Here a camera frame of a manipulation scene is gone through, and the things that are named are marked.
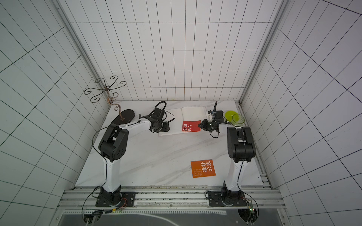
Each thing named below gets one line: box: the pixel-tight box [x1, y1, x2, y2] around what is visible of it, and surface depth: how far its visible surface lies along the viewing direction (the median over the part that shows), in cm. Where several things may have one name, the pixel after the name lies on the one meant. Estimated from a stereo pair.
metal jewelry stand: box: [83, 75, 136, 125], surface depth 91 cm
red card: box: [181, 120, 202, 132], surface depth 102 cm
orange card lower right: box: [190, 159, 217, 179], surface depth 85 cm
